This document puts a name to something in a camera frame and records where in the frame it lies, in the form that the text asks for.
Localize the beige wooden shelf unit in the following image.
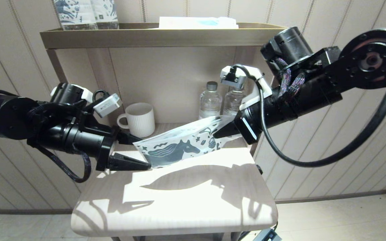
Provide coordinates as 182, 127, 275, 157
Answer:
40, 23, 297, 241

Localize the clear water bottle dotted label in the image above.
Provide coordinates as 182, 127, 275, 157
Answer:
199, 81, 222, 120

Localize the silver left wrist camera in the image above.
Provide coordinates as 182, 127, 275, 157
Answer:
93, 93, 122, 117

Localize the black camera cable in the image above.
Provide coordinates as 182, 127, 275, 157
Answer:
92, 89, 110, 107
232, 30, 386, 168

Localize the braided grey right arm cable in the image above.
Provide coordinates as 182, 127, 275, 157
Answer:
275, 57, 306, 102

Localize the small blue printed white pouch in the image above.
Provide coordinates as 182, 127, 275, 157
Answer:
91, 0, 120, 30

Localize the large blue printed white pouch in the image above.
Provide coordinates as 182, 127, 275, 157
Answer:
54, 0, 99, 30

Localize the black right camera cable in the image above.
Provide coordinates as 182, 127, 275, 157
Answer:
232, 30, 386, 168

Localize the clear water bottle plain label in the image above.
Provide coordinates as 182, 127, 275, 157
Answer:
222, 88, 247, 116

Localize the white ribbed mug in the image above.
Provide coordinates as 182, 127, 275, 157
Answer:
117, 103, 155, 138

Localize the grey robot base chassis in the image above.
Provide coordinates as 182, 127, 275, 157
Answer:
253, 229, 282, 241

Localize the black left camera cable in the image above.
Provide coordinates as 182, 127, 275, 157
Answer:
92, 89, 110, 107

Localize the braided black left arm cable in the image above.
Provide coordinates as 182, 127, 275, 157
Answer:
27, 142, 92, 183

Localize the flat white blue packet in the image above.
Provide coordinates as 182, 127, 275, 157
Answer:
149, 17, 239, 30

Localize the white zip pouch blue horse print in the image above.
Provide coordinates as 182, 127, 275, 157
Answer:
133, 115, 244, 169

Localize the brown shelf tray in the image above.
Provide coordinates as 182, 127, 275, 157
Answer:
40, 23, 289, 50

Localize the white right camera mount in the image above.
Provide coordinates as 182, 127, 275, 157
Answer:
220, 65, 274, 111

